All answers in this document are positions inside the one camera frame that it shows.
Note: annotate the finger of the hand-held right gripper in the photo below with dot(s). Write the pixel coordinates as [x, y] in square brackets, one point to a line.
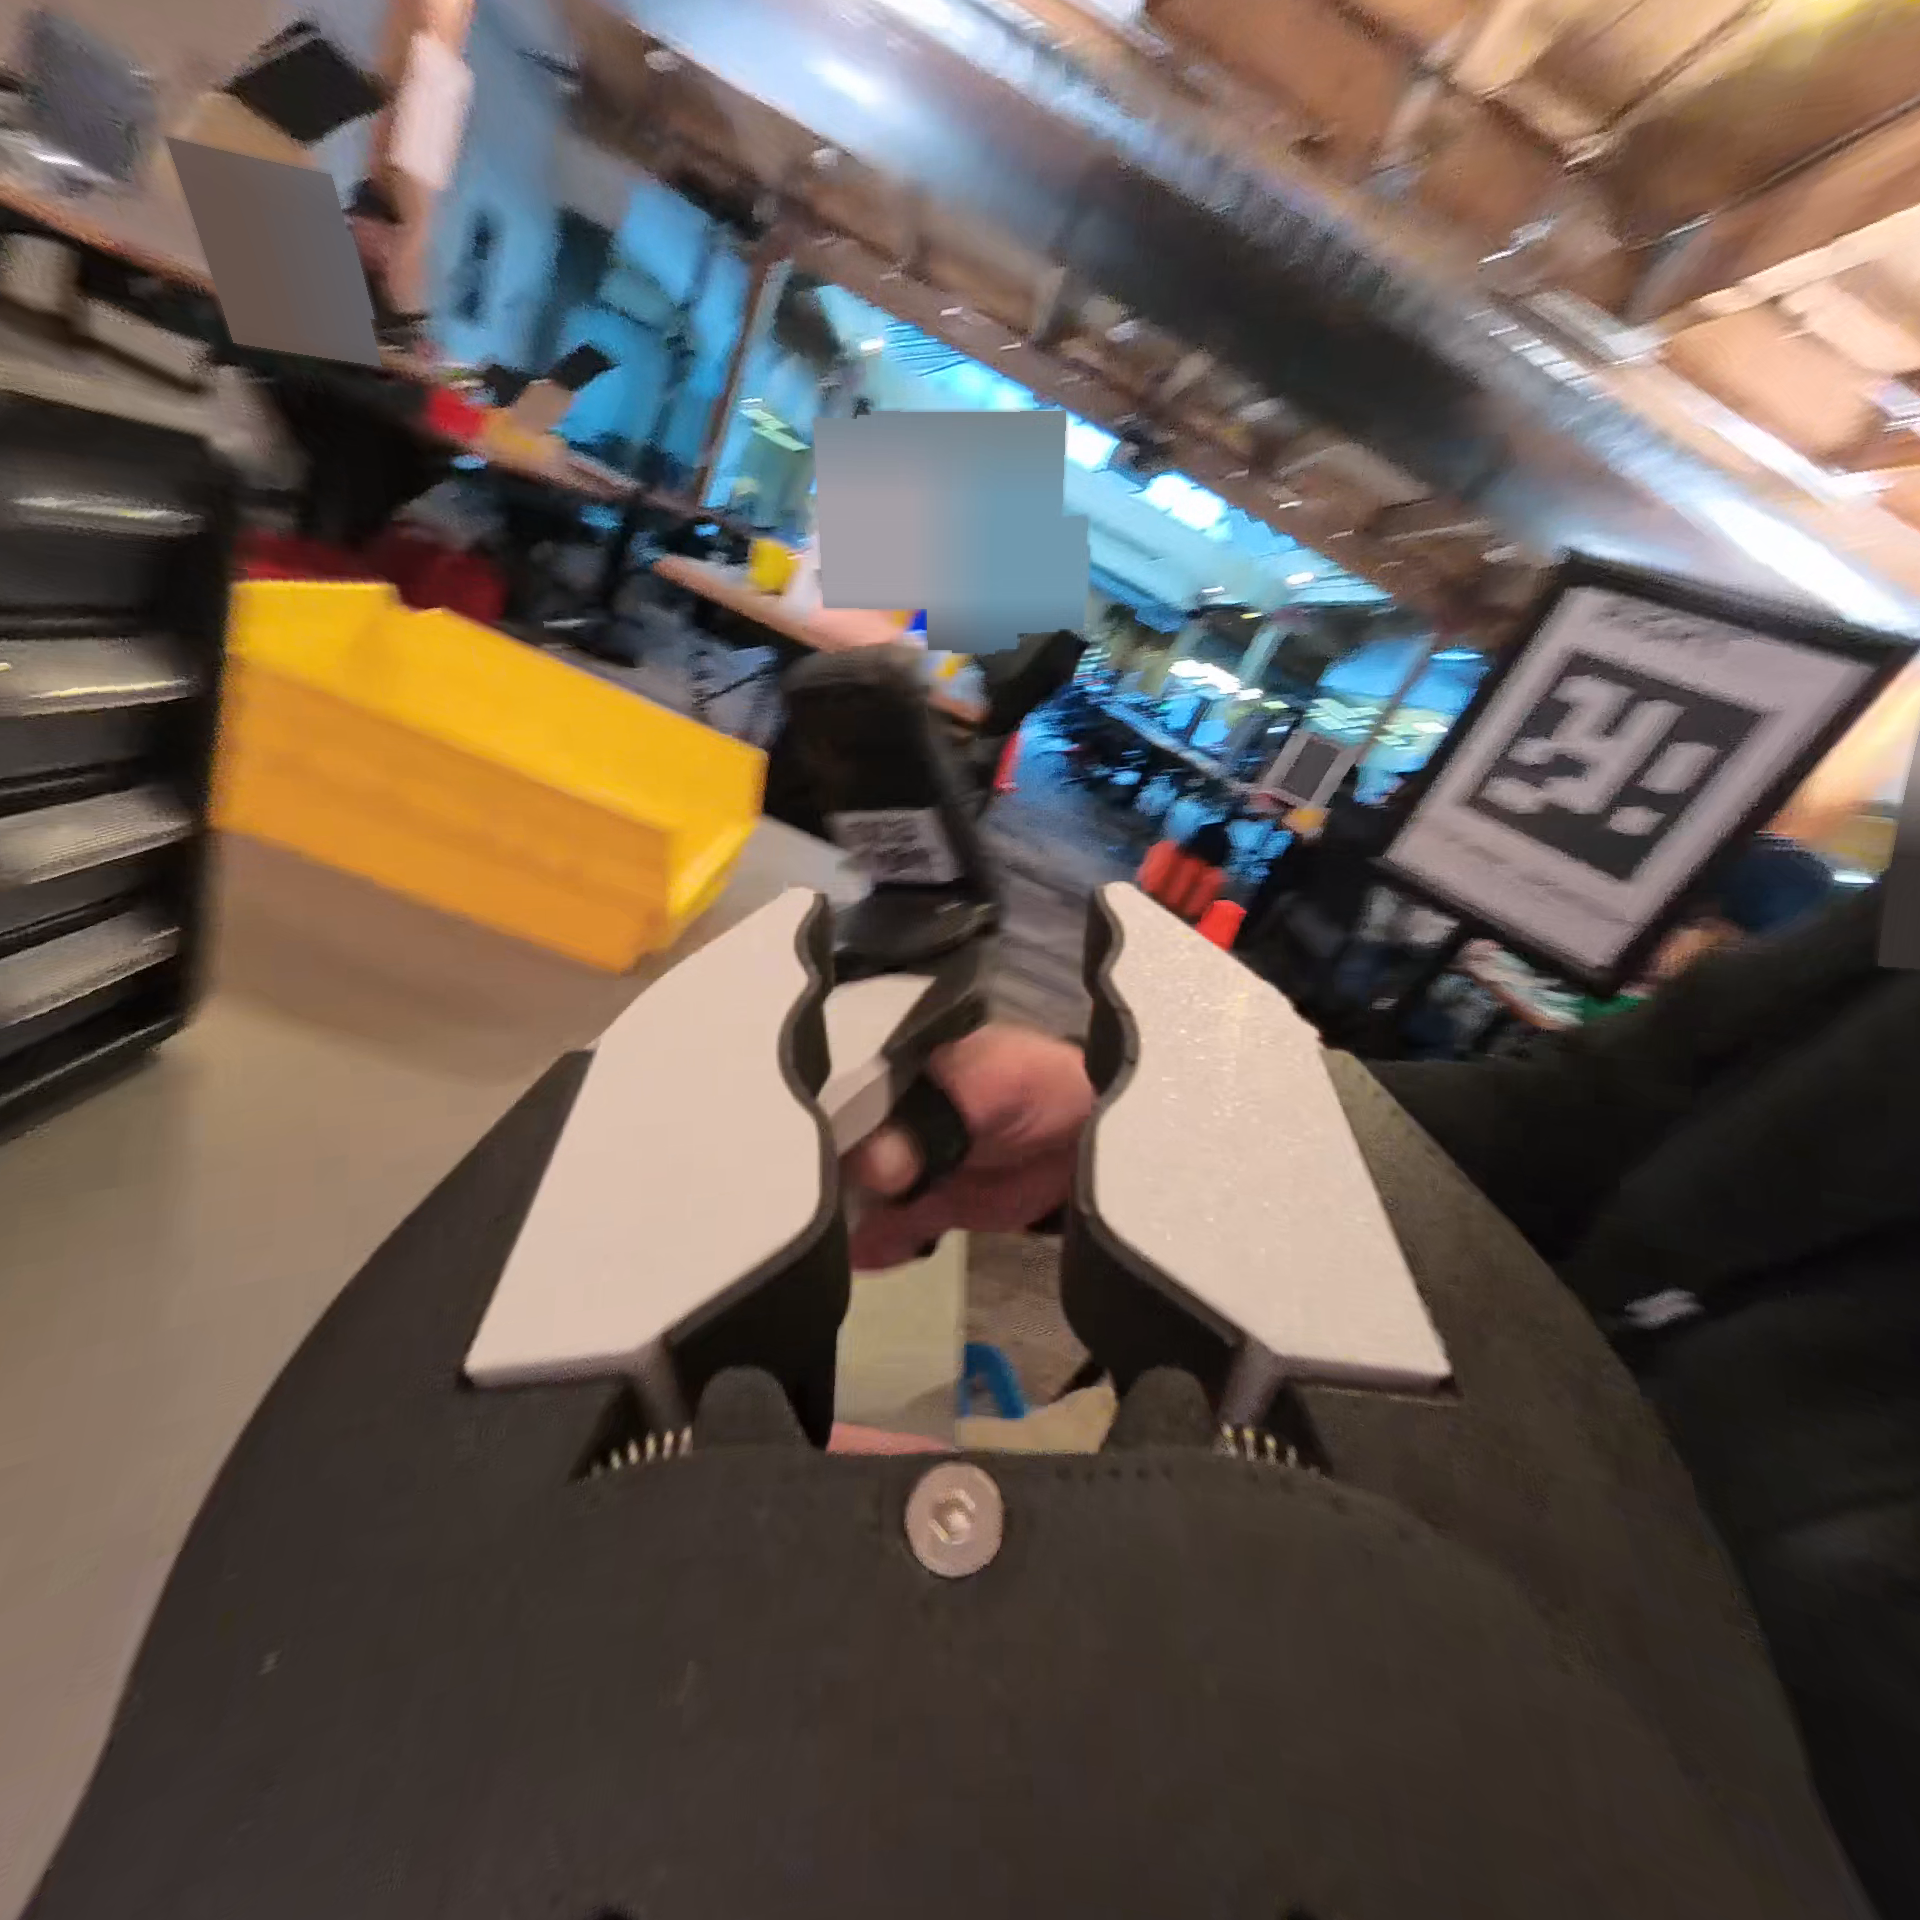
[870, 1035]

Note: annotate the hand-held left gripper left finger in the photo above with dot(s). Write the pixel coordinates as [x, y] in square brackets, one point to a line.
[658, 1140]

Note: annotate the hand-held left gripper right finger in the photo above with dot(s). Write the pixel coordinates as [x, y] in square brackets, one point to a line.
[1245, 1157]

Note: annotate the yellow plastic bin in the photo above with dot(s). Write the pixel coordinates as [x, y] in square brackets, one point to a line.
[452, 747]

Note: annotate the black drawer cabinet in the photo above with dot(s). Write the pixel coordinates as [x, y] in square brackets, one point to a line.
[93, 721]

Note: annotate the person's right forearm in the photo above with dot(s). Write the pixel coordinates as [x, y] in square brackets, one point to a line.
[1653, 1140]

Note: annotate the person's right hand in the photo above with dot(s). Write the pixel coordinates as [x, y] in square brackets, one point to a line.
[1023, 1140]

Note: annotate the red bag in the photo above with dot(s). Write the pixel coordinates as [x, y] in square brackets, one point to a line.
[388, 570]

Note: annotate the framed black white tag sign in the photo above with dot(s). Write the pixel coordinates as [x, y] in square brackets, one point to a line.
[1635, 763]

